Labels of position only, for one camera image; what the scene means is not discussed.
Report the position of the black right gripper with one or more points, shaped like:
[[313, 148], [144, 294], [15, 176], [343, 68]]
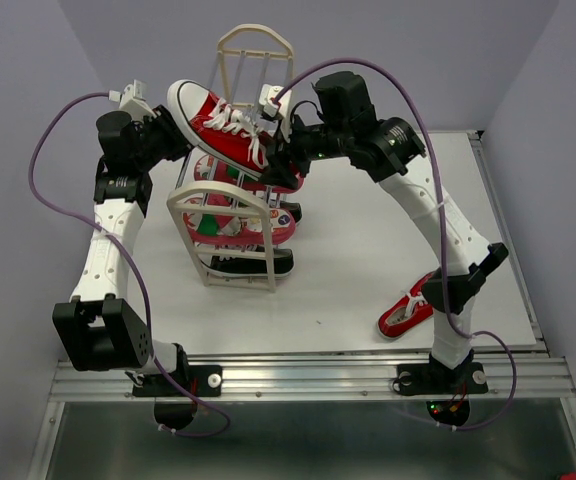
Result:
[[282, 153]]

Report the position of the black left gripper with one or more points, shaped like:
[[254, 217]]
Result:
[[167, 124]]

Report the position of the pink green flip-flop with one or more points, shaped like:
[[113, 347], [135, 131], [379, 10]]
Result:
[[231, 231], [208, 167]]

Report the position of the red sneaker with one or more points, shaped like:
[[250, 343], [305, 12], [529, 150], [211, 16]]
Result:
[[408, 312], [210, 123]]

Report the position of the cream and chrome shoe shelf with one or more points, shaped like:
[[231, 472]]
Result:
[[242, 59]]

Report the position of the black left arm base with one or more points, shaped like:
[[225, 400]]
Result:
[[174, 411]]

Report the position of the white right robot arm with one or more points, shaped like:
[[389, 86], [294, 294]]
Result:
[[400, 158]]

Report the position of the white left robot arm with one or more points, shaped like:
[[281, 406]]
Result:
[[98, 328]]

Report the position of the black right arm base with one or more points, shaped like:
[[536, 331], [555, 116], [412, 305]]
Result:
[[448, 390]]

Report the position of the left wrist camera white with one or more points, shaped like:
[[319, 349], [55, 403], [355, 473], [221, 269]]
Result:
[[131, 100]]

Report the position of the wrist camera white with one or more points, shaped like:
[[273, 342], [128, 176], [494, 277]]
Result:
[[275, 104], [131, 100]]

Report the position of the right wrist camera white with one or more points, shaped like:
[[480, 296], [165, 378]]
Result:
[[275, 104]]

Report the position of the aluminium mounting rail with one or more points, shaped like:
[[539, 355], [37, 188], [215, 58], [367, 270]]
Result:
[[309, 378]]

